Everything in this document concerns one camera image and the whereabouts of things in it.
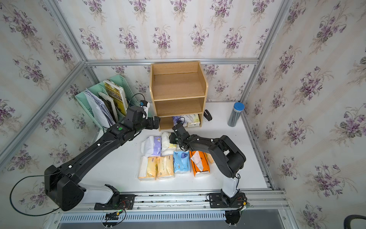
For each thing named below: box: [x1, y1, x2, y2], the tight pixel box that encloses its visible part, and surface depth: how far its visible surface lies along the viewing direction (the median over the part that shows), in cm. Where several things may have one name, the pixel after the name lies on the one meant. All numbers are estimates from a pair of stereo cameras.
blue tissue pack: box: [173, 150, 191, 174], surface depth 85 cm
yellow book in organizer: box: [102, 79, 129, 116], surface depth 98 cm
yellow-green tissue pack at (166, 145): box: [161, 131, 177, 154], surface depth 92 cm
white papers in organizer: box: [82, 88, 116, 128], surface depth 88 cm
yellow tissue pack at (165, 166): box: [157, 155, 174, 178], surface depth 83 cm
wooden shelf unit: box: [149, 60, 209, 132], surface depth 92 cm
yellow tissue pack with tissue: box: [138, 156, 158, 179], surface depth 82 cm
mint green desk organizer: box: [74, 74, 141, 130], surface depth 97 cm
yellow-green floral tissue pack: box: [193, 114, 201, 123], surface depth 103 cm
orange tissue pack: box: [189, 150, 211, 177], surface depth 82 cm
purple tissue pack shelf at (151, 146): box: [140, 135, 162, 157], surface depth 90 cm
